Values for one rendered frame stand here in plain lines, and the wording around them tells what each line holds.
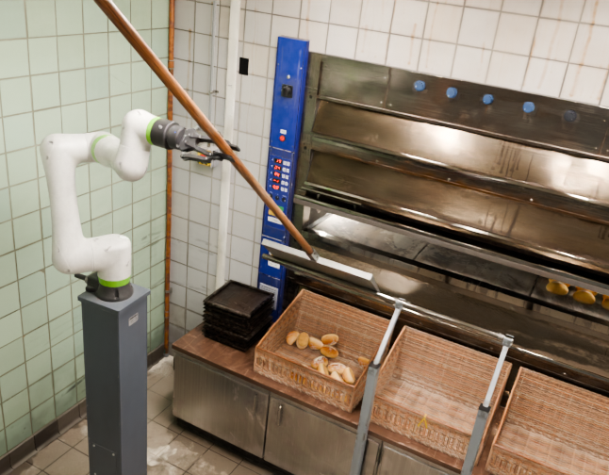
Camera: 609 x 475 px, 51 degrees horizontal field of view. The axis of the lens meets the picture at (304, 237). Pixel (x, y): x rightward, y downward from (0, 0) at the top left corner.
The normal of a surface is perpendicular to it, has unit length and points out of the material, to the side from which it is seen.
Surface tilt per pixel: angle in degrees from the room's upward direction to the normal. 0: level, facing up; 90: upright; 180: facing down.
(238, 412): 90
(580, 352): 70
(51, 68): 90
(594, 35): 90
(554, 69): 90
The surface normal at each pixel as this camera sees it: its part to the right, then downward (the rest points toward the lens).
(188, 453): 0.11, -0.91
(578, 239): -0.40, 0.00
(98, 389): -0.40, 0.34
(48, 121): 0.88, 0.28
